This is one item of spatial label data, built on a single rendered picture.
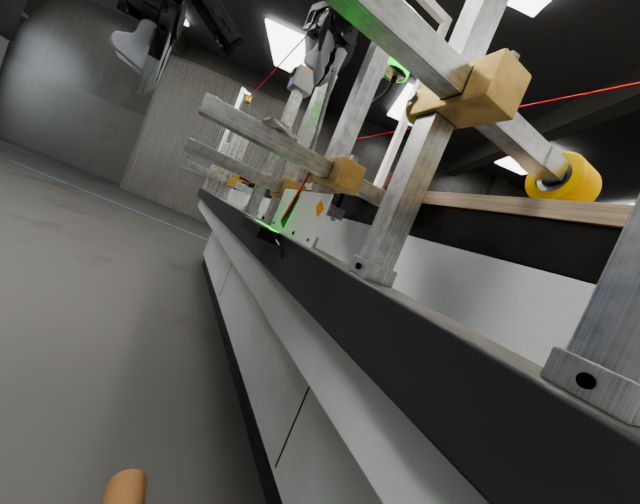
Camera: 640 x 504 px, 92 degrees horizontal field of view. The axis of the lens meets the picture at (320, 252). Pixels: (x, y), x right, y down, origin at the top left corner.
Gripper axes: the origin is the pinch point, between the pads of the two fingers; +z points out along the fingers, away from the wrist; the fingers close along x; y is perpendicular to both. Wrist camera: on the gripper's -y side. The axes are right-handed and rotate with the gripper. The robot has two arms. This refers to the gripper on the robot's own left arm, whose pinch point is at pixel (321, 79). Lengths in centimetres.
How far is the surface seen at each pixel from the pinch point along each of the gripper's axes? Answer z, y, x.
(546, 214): 13.1, -41.0, -14.4
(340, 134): 8.5, -6.1, -4.5
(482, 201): 12.0, -30.9, -18.0
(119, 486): 93, 6, 5
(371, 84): -2.8, -6.8, -6.4
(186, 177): 26, 635, -230
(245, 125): 16.4, -3.8, 13.0
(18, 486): 101, 20, 19
